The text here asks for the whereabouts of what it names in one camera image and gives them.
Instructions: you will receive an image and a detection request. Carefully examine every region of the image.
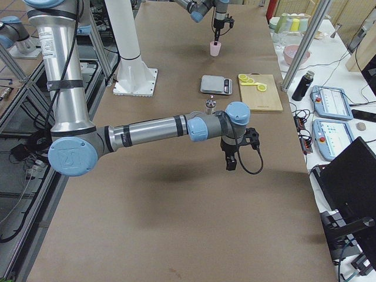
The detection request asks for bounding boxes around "wine glass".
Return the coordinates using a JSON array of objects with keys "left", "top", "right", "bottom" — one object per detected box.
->
[{"left": 273, "top": 31, "right": 290, "bottom": 49}]

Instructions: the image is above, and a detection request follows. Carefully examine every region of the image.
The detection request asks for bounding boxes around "pink cup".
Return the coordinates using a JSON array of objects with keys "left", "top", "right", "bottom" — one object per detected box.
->
[{"left": 210, "top": 41, "right": 221, "bottom": 57}]

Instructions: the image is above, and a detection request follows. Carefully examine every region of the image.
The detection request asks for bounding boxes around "green cup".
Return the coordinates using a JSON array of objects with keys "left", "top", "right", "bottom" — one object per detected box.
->
[{"left": 274, "top": 13, "right": 288, "bottom": 33}]

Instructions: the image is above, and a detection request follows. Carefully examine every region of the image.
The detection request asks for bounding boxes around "silver kitchen scale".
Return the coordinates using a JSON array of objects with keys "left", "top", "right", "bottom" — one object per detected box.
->
[{"left": 200, "top": 75, "right": 233, "bottom": 95}]

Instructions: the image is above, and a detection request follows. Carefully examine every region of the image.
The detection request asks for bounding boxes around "teach pendant near bottle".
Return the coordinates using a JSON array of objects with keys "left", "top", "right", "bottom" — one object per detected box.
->
[{"left": 310, "top": 85, "right": 353, "bottom": 120}]

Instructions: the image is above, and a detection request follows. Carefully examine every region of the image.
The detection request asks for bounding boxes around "black water bottle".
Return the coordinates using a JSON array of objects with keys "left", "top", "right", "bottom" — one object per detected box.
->
[{"left": 291, "top": 70, "right": 315, "bottom": 101}]

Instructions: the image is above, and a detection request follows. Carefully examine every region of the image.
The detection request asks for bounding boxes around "yellow cup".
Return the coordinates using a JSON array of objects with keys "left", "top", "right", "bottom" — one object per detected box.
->
[{"left": 290, "top": 18, "right": 300, "bottom": 32}]

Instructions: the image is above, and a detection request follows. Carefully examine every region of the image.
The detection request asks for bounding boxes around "lemon slice near handle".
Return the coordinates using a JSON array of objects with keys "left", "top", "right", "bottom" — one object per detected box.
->
[{"left": 257, "top": 84, "right": 267, "bottom": 92}]

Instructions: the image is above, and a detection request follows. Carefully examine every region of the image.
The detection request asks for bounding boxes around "black monitor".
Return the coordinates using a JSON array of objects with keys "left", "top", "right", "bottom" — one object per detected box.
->
[{"left": 320, "top": 137, "right": 375, "bottom": 219}]

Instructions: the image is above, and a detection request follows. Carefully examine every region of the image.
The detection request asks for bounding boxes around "pink bowl with ice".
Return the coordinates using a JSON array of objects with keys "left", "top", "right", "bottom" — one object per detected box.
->
[{"left": 283, "top": 45, "right": 311, "bottom": 65}]

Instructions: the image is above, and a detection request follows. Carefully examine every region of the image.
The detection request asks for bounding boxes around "black smartphone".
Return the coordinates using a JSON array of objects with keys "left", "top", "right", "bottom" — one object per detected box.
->
[{"left": 351, "top": 109, "right": 376, "bottom": 122}]

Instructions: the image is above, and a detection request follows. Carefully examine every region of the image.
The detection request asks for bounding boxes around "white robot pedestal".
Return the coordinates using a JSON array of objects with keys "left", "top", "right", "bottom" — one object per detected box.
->
[{"left": 105, "top": 0, "right": 158, "bottom": 97}]

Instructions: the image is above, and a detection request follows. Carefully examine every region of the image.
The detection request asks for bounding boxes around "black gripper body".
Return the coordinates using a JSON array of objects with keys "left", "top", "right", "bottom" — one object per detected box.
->
[
  {"left": 220, "top": 138, "right": 238, "bottom": 160},
  {"left": 213, "top": 11, "right": 224, "bottom": 29}
]

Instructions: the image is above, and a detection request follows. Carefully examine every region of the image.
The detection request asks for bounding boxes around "wooden cutting board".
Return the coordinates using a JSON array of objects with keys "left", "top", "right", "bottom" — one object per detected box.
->
[{"left": 238, "top": 73, "right": 283, "bottom": 112}]

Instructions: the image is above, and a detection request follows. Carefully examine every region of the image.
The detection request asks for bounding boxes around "aluminium frame post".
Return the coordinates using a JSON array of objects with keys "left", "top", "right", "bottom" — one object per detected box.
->
[{"left": 281, "top": 0, "right": 331, "bottom": 92}]

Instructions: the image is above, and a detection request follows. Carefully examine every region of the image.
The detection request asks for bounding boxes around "yellow plastic knife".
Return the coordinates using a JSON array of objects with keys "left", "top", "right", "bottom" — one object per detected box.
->
[{"left": 240, "top": 82, "right": 260, "bottom": 86}]

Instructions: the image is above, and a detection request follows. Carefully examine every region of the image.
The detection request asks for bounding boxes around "light blue cup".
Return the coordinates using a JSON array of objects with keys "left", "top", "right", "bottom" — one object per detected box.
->
[{"left": 298, "top": 18, "right": 309, "bottom": 32}]

